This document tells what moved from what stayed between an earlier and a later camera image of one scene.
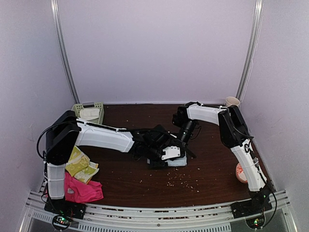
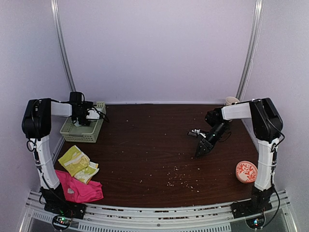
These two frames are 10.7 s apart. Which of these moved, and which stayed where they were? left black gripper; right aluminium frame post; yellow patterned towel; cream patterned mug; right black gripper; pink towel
Moved: left black gripper; right black gripper
Stayed: yellow patterned towel; pink towel; right aluminium frame post; cream patterned mug
